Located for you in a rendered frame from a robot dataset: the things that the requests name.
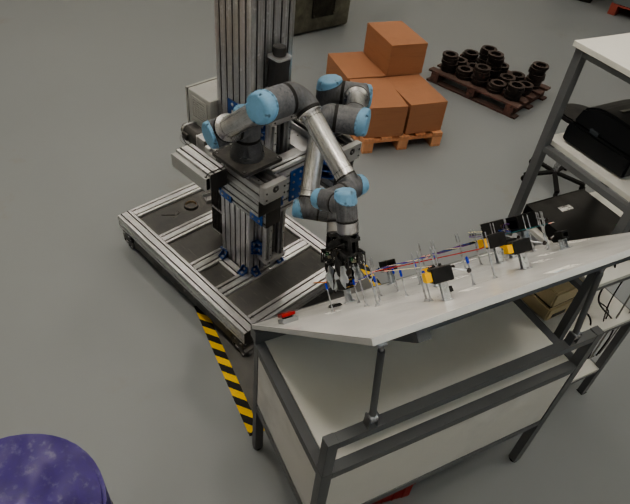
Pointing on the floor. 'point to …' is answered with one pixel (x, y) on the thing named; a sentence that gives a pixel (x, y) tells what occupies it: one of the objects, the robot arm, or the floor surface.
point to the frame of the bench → (407, 429)
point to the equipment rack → (616, 60)
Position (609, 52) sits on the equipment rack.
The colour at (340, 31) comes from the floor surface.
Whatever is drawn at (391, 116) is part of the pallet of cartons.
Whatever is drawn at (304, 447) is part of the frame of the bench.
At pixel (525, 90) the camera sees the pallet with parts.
